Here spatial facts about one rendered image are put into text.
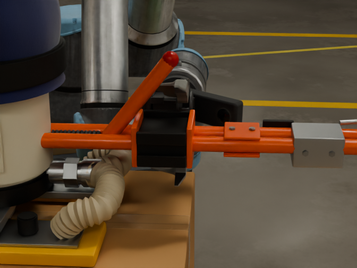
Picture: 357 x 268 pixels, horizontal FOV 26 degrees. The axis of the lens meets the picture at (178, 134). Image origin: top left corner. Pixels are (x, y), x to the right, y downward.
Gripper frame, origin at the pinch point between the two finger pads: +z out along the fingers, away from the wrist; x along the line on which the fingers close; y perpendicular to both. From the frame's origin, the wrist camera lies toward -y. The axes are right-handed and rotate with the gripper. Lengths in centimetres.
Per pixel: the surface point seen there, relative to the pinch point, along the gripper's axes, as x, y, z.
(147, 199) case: -13.2, 5.8, -7.3
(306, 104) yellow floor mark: -107, -51, -342
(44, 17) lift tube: 18.0, 17.6, 4.2
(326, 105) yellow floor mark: -107, -63, -342
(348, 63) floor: -106, -89, -439
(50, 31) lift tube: 15.9, 17.1, 3.3
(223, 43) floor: -106, 1, -488
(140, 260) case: -13.3, 4.7, 11.7
